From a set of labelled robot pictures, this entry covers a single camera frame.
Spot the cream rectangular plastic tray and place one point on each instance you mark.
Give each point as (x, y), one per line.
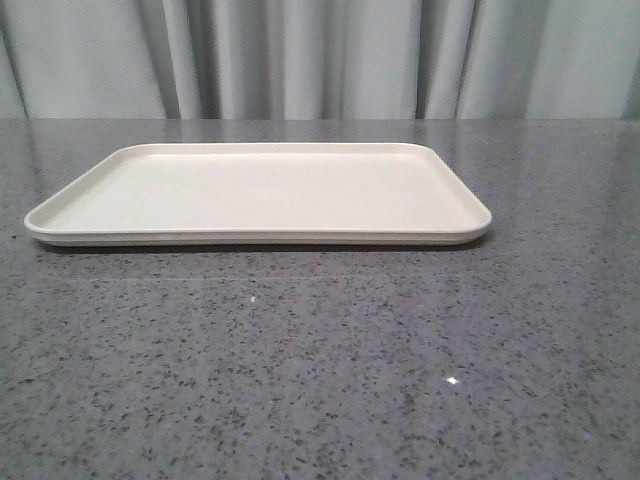
(263, 193)

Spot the light grey curtain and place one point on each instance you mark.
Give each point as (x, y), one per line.
(300, 60)

